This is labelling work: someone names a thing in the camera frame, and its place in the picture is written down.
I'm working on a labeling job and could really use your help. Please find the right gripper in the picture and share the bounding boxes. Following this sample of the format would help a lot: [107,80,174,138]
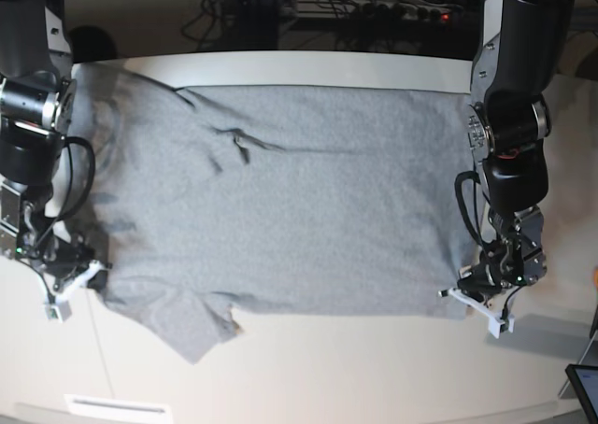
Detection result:
[18,236,107,298]

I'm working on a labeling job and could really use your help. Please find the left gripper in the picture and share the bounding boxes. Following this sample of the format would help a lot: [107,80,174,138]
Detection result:
[457,250,519,304]

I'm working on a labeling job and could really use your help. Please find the grey T-shirt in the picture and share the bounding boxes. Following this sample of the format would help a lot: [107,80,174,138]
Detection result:
[71,64,474,363]

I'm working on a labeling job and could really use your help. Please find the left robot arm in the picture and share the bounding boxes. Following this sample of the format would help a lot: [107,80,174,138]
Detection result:
[454,0,575,305]

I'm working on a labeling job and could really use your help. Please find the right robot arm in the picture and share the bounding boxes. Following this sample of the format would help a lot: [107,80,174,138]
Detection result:
[1,0,110,305]

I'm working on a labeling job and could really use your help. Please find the black tablet screen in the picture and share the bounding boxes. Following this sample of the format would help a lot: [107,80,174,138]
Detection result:
[565,364,598,424]

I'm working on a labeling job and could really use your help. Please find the white label on table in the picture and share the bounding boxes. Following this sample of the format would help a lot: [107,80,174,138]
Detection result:
[64,393,172,416]

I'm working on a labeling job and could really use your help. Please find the white power strip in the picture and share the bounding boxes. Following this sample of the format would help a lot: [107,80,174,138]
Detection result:
[292,0,457,24]

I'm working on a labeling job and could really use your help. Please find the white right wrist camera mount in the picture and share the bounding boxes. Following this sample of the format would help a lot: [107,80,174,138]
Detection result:
[44,260,112,322]

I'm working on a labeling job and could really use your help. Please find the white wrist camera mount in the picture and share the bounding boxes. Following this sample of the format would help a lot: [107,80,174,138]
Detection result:
[438,288,515,339]
[44,260,112,322]

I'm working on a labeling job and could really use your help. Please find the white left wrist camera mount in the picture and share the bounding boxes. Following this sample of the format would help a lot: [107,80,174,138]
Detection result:
[438,288,515,339]

